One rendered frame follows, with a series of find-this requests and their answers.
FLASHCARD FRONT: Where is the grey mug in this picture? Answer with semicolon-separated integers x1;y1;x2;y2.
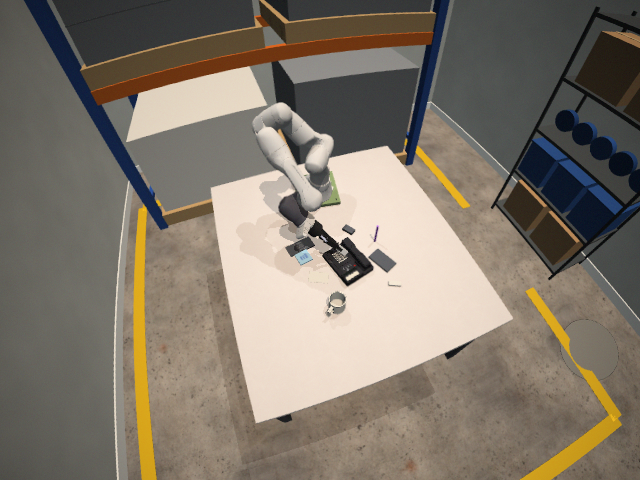
327;291;346;316

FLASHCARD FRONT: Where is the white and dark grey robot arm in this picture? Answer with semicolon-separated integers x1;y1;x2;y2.
251;103;334;239

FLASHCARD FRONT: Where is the black desk phone body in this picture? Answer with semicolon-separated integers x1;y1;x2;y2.
323;248;374;286

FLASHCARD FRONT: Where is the light blue sticky note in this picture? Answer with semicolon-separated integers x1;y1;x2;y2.
295;249;313;265

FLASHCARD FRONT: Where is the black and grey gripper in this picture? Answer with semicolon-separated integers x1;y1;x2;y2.
308;219;348;256

